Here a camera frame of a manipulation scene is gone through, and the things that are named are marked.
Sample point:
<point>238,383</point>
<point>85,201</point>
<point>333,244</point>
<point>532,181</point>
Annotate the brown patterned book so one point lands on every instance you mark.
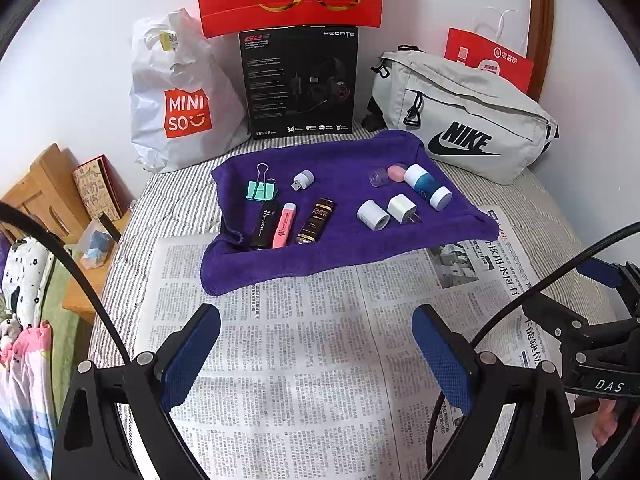
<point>97,190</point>

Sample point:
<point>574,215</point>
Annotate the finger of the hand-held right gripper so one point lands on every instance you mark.
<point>600,270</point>
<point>555,312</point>

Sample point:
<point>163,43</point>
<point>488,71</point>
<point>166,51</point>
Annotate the person's right hand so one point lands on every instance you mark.
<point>607,422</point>

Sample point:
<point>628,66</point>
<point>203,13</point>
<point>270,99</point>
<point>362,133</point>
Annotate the black Grand Reserve tube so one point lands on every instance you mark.
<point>315,220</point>

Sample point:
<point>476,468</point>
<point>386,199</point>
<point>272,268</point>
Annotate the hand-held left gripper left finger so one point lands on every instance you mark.
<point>192,355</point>

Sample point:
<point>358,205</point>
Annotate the pink and blue cloth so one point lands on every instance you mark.
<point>25,385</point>

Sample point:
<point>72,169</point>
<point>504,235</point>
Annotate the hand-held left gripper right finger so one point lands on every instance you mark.
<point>442,360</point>

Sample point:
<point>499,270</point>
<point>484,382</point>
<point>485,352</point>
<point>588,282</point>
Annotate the white charger plug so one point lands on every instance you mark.
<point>400,207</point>

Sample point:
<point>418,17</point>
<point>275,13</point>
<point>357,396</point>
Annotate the pink oval eraser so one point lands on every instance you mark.
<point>398,172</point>

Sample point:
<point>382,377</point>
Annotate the white and blue bottle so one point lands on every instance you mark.
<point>425,185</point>

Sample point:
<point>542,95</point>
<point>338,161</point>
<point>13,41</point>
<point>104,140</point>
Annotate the clear plastic cap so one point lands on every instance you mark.
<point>378,177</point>

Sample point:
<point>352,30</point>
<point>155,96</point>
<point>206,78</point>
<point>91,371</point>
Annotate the teal binder clip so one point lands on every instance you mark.
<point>261,192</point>

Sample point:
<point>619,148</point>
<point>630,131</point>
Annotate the purple towel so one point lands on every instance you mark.
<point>340,170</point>

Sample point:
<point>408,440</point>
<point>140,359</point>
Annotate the brown wooden frame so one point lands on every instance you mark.
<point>542,20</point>

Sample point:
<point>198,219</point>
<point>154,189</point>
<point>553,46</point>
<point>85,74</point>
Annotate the white plastic shopping bag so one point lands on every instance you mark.
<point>150,125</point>

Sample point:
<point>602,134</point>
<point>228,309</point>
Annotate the small white USB light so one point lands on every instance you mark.
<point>301,180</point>

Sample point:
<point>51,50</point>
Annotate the newspaper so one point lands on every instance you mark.
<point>310,335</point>

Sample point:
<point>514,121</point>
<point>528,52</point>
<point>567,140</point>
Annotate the black headphone box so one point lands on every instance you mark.
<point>270,85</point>

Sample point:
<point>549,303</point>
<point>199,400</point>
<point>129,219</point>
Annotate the grey waist bag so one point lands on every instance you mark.
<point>475,105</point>

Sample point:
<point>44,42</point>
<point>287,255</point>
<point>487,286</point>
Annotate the green cloth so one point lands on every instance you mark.
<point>62,340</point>

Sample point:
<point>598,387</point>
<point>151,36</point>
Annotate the wooden nightstand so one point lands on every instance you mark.
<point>50,170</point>

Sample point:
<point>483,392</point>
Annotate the white cylinder cap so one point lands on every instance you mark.
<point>372,215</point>

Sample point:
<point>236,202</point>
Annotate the black slim tube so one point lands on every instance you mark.
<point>264,227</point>

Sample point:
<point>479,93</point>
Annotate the white floral cloth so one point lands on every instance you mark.
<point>25,275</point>

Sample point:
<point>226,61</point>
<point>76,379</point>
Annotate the clear plastic box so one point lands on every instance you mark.
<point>97,250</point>

